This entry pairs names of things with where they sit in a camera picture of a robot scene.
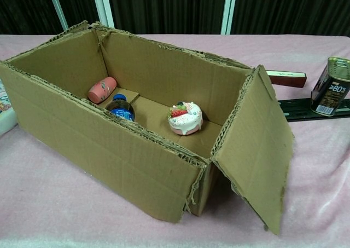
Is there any brown cardboard box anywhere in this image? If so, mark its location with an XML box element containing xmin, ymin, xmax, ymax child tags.
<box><xmin>0</xmin><ymin>20</ymin><xmax>295</xmax><ymax>235</ymax></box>

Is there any toy strawberry cake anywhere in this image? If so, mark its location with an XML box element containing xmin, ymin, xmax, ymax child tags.
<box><xmin>166</xmin><ymin>101</ymin><xmax>203</xmax><ymax>136</ymax></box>

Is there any blue capped drink bottle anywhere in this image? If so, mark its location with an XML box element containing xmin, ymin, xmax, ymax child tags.
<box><xmin>105</xmin><ymin>94</ymin><xmax>136</xmax><ymax>122</ymax></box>

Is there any pink patterned cup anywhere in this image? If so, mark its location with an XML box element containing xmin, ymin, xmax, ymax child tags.
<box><xmin>87</xmin><ymin>77</ymin><xmax>118</xmax><ymax>104</ymax></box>

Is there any red block with white face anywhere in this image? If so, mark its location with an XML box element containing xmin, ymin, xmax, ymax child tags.
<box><xmin>266</xmin><ymin>70</ymin><xmax>307</xmax><ymax>89</ymax></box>

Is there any pink fleece tablecloth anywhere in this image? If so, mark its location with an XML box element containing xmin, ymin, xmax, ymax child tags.
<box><xmin>0</xmin><ymin>33</ymin><xmax>350</xmax><ymax>248</ymax></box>

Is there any gold black tin can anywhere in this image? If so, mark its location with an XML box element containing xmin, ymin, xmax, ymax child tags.
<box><xmin>310</xmin><ymin>56</ymin><xmax>350</xmax><ymax>117</ymax></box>

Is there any black slotted metal bracket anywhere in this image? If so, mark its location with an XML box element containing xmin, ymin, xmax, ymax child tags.
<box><xmin>276</xmin><ymin>97</ymin><xmax>350</xmax><ymax>123</ymax></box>

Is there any slanted white frame post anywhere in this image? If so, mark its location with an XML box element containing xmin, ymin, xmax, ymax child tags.
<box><xmin>45</xmin><ymin>0</ymin><xmax>69</xmax><ymax>31</ymax></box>

